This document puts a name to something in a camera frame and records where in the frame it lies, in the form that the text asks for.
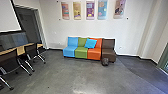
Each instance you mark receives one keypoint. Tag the grey plastic trash bag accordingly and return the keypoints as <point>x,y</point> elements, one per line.
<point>105,61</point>

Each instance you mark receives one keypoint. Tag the glass door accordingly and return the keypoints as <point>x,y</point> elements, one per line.
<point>164,60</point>

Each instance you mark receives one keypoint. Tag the green sofa seat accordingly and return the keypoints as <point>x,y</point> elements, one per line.
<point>81,52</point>

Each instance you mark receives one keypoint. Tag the blue sofa seat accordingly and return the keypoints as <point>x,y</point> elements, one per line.
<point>70,50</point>

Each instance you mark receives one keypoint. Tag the brown sofa seat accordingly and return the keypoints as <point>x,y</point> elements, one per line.
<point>108,50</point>

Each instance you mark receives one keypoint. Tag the wooden table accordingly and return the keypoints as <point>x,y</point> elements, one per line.
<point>13,50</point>

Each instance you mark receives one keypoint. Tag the white projection screen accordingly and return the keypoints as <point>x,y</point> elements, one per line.
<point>8,15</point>

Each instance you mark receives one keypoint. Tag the yellow wall poster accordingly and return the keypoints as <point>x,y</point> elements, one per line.
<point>77,10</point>

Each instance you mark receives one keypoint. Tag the purple wall poster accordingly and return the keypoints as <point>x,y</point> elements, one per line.
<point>90,10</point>

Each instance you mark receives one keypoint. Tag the light blue wall poster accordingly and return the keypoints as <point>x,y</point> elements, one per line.
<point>102,9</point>

